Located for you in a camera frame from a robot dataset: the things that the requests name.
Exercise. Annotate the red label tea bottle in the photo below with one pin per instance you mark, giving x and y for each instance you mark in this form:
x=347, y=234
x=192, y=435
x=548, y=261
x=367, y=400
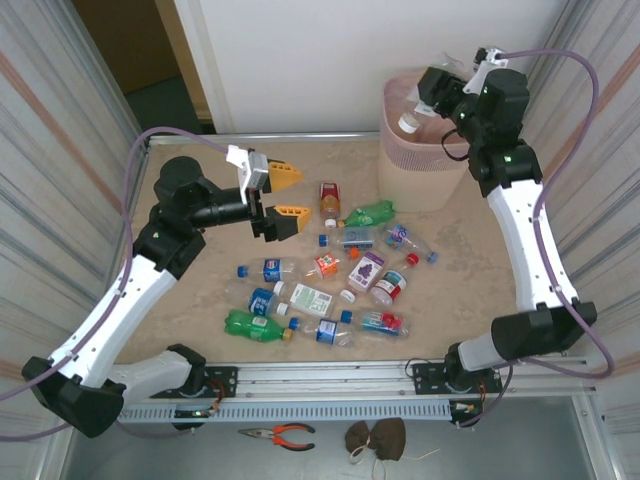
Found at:
x=330, y=202

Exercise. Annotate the unlabelled clear bottle white cap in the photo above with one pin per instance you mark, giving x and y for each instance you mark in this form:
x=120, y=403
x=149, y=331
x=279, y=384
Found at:
x=407, y=123

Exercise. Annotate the clear cola bottle blue cap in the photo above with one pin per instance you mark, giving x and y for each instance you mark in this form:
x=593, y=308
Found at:
x=272, y=269

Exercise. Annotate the clear bottle pale blue label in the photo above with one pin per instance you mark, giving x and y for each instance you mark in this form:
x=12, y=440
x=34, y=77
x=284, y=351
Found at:
x=352, y=236

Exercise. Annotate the green bottle yellow cap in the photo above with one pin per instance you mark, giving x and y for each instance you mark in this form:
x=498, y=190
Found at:
x=370, y=214
x=250, y=325

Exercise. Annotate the green white label bottle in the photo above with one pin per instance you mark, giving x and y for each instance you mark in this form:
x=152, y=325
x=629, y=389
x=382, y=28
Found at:
x=310, y=299

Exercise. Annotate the blue label bottle white cap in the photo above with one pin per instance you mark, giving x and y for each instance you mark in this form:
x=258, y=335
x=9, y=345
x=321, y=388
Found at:
x=260, y=300

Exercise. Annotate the purple grape juice bottle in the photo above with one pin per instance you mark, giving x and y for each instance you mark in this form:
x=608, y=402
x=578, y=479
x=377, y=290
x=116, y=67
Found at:
x=365, y=270

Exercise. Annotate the clear bottle blue square label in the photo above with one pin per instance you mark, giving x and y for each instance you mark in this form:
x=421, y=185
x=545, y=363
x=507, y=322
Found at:
x=326, y=331

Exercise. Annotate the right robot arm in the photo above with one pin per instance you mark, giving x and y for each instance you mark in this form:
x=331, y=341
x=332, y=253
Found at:
x=530, y=240

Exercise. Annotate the pink plastic bin liner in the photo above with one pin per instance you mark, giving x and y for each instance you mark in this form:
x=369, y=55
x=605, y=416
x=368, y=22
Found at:
x=400, y=150

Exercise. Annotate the beige ribbed waste bin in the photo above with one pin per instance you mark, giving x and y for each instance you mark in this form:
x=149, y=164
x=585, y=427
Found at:
x=415, y=185

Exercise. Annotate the orange bottle cap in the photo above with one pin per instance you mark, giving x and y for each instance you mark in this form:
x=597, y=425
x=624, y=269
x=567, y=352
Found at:
x=353, y=253

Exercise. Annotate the clear bottle colourful label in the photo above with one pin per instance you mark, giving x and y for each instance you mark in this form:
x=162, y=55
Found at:
x=397, y=235

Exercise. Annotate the red teal label bottle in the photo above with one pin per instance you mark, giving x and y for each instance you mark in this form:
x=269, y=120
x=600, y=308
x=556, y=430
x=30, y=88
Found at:
x=390, y=285

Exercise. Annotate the blue red label water bottle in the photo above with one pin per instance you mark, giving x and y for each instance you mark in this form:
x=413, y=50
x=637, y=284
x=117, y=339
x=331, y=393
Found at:
x=377, y=322

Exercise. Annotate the brown wooden door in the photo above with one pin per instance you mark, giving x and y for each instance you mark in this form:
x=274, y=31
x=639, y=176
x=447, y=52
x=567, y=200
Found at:
x=125, y=45

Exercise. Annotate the brown fabric pouch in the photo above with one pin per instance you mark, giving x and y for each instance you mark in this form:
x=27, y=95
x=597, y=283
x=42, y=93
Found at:
x=359, y=436

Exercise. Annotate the brown cloth mask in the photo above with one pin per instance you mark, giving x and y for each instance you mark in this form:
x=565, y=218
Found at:
x=390, y=439

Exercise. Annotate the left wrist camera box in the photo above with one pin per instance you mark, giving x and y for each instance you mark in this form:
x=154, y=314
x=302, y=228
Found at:
x=257, y=170

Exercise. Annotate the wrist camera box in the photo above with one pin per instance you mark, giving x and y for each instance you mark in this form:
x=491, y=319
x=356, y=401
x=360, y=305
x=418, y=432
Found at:
x=257, y=170
x=487, y=67

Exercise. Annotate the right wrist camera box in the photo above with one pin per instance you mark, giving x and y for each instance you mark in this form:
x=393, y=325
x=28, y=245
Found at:
x=487, y=67

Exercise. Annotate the aluminium table edge rail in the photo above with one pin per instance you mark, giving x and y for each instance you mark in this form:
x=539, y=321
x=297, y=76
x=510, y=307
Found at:
x=260, y=138

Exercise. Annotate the striped enclosure panel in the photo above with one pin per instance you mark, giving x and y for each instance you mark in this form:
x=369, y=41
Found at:
x=622, y=240
x=50, y=175

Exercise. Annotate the white door frame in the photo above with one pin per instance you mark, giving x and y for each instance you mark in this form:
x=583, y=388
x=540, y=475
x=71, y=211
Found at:
x=202, y=65

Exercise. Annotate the wide grooved aluminium rail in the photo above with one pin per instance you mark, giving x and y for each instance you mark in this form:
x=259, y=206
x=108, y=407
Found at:
x=325, y=382

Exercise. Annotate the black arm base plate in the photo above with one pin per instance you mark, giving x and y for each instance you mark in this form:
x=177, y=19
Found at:
x=225, y=380
x=425, y=377

